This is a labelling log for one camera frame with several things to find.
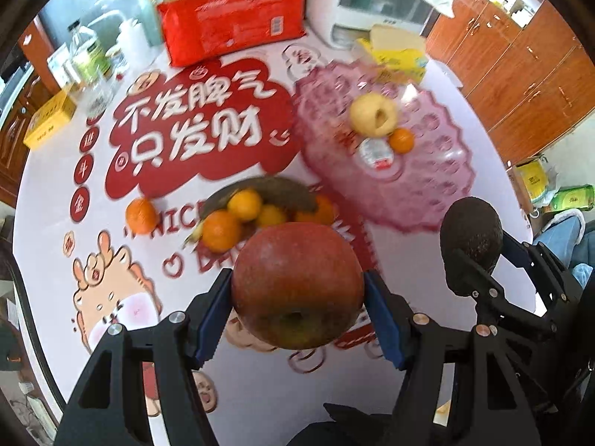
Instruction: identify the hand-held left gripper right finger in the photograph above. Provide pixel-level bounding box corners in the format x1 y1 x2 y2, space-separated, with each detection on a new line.
364 270 542 446

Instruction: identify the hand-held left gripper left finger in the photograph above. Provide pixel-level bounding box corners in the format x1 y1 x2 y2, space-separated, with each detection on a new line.
56 268 234 446

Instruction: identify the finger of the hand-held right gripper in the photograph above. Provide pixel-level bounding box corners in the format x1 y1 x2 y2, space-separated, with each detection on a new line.
499 232 584 300
444 247 514 330

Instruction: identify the dark avocado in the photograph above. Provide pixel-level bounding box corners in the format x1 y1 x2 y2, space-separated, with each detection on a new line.
440 197 504 284

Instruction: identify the orange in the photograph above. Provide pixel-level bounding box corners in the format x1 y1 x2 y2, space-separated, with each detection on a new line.
125 198 159 235
295 195 336 226
257 204 286 229
389 129 415 154
203 210 243 252
227 188 263 222

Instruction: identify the red apple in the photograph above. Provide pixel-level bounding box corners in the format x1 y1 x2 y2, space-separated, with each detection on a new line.
231 222 366 350

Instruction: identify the pink plastic fruit tray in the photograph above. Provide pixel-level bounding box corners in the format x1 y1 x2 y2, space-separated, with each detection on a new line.
290 60 477 233

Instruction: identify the overripe dark banana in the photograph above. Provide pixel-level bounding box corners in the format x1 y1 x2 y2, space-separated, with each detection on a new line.
183 177 319 247

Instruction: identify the yellow apple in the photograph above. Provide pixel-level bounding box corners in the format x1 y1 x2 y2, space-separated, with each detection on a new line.
348 93 399 138

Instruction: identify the person's leg in jeans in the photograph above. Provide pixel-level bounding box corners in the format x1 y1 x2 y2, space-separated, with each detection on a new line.
532 208 595 298

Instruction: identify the yellow bag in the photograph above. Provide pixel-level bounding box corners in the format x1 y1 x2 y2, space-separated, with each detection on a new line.
511 157 561 210

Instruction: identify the green bag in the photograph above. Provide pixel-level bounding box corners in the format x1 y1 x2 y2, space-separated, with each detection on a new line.
547 185 595 215

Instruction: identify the brown wooden cabinet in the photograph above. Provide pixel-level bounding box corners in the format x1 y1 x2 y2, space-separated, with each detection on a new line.
425 0 595 168

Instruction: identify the printed red white tablecloth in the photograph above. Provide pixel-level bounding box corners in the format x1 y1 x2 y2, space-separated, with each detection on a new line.
12 23 535 446

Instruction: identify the yellow tissue box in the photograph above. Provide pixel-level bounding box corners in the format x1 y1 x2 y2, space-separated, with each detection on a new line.
356 23 428 85

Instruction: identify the clear glass jar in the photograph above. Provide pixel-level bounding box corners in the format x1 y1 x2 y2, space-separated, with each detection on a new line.
70 78 120 119

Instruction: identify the yellow cardboard box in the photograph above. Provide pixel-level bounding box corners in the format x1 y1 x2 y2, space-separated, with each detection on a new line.
23 90 77 150

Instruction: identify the dark wooden cabinet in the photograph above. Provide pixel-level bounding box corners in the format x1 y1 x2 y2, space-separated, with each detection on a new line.
0 19 53 206

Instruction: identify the white countertop appliance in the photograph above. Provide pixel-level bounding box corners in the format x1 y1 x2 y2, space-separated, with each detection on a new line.
309 0 447 48

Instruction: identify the white plastic bottle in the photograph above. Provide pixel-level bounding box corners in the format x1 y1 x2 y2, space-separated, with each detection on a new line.
118 21 150 72

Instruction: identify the clear bottle with green label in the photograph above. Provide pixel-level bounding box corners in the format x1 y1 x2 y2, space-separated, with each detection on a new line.
69 22 115 90

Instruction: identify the red drink multipack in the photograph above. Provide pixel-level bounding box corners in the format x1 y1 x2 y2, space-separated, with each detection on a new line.
155 0 310 68

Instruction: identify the pale green tall bottle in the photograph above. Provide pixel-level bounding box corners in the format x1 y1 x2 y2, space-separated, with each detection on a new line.
138 0 164 48

